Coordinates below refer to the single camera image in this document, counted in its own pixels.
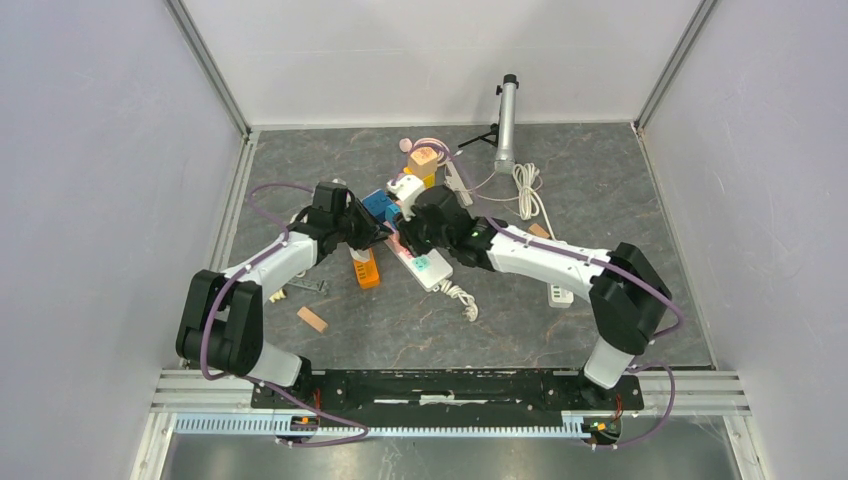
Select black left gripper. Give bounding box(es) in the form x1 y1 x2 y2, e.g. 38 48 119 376
333 199 391 252

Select dark blue cube socket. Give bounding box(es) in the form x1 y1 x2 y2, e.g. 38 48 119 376
361 190 393 223

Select white long power strip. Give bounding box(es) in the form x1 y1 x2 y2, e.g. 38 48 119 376
384 233 453 291

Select light blue cube socket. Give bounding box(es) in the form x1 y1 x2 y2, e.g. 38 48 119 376
384 203 403 231

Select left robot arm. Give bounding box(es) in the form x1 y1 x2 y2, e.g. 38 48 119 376
175 182 391 408

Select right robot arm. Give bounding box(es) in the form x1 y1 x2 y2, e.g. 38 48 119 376
387 176 676 408

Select beige patterned cube socket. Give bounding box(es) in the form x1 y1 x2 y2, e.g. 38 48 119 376
407 146 440 179

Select yellow cube adapter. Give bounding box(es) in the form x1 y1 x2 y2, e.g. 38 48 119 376
403 167 436 188

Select orange power strip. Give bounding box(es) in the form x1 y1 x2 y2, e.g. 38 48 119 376
350 249 381 289

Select silver microphone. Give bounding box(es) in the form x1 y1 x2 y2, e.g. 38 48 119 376
494 74 518 173

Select brown wooden block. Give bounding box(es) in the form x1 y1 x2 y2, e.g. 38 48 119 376
527 223 551 239

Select tan wooden block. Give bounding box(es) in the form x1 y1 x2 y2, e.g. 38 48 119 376
297 307 328 334

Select white small power strip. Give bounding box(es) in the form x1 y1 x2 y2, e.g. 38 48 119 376
547 284 574 309

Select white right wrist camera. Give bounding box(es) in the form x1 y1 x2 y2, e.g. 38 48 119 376
386 174 426 220

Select white strip cord plug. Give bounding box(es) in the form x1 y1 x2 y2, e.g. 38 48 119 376
437 279 479 322

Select pink coiled cable with plug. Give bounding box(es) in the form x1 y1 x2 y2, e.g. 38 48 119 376
398 137 458 167

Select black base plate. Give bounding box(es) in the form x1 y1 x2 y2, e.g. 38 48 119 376
289 368 644 430

